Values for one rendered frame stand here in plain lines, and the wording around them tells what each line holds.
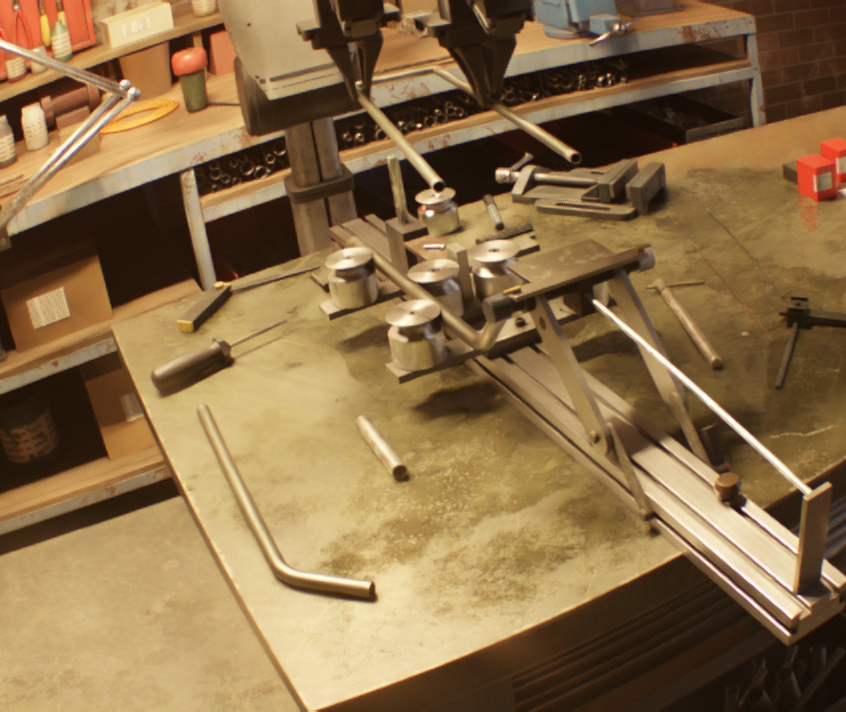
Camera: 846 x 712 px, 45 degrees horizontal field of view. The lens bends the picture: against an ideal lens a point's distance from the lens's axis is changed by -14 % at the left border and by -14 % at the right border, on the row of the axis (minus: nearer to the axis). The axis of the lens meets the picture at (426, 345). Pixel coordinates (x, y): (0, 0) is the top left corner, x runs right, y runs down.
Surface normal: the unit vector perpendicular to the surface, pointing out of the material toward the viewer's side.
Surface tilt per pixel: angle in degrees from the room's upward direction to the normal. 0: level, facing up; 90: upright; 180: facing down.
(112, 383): 92
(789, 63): 90
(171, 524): 0
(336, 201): 90
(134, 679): 0
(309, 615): 0
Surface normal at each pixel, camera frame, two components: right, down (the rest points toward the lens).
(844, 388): -0.15, -0.88
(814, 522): 0.41, 0.36
